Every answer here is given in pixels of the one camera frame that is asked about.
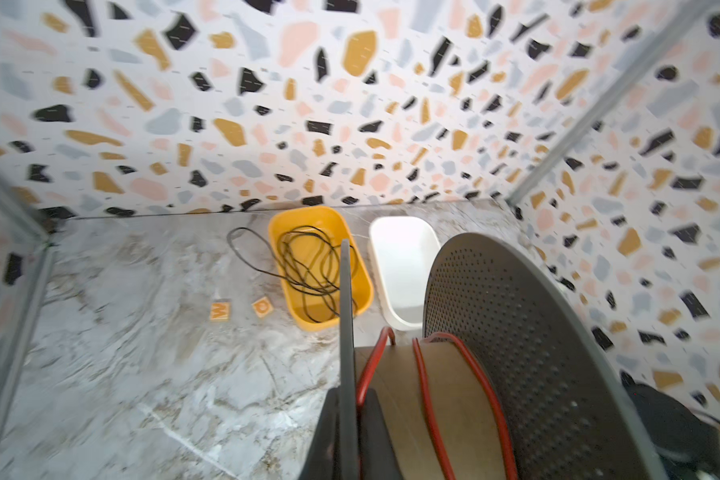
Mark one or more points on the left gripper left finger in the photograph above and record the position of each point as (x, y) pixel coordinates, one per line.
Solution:
(322, 461)

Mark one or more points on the yellow plastic bin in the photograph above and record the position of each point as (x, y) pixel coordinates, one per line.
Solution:
(306, 244)

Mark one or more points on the black cable spool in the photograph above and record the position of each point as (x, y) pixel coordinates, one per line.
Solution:
(503, 383)

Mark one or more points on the small orange tag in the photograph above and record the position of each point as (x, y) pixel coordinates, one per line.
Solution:
(262, 307)
(220, 311)

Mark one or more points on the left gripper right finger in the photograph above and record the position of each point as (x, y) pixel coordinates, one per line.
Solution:
(378, 460)

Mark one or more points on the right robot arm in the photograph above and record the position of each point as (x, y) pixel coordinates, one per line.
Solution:
(687, 440)

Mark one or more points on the white plastic bin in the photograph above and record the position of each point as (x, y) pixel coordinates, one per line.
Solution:
(402, 250)

